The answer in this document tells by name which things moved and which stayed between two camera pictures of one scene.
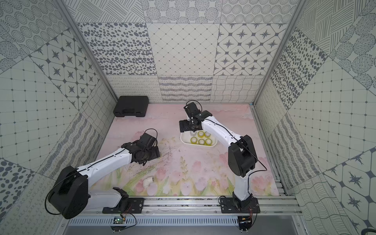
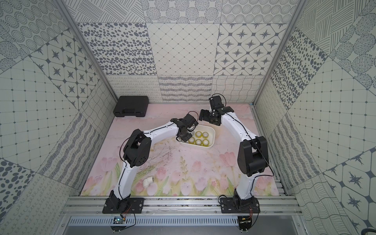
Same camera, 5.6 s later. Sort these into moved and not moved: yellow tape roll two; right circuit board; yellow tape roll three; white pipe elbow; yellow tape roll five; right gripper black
Moved: right gripper black; yellow tape roll three
Not moved: right circuit board; yellow tape roll two; white pipe elbow; yellow tape roll five
